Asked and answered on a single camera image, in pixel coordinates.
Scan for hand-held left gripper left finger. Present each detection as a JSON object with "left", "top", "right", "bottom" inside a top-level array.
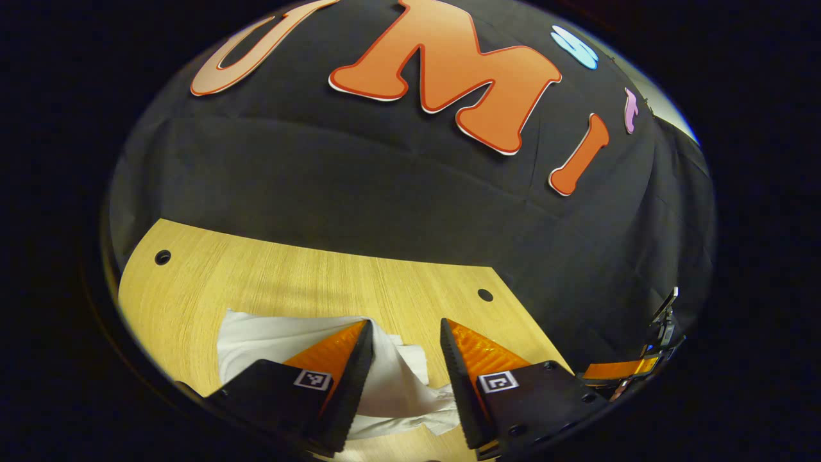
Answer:
[{"left": 202, "top": 319, "right": 376, "bottom": 459}]

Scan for white jeans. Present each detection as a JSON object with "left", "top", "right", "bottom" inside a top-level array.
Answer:
[{"left": 217, "top": 310, "right": 464, "bottom": 462}]

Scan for black backdrop cloth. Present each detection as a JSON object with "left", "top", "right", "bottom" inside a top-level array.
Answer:
[{"left": 108, "top": 0, "right": 716, "bottom": 398}]

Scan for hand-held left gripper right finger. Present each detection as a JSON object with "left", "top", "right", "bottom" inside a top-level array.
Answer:
[{"left": 439, "top": 317, "right": 609, "bottom": 461}]

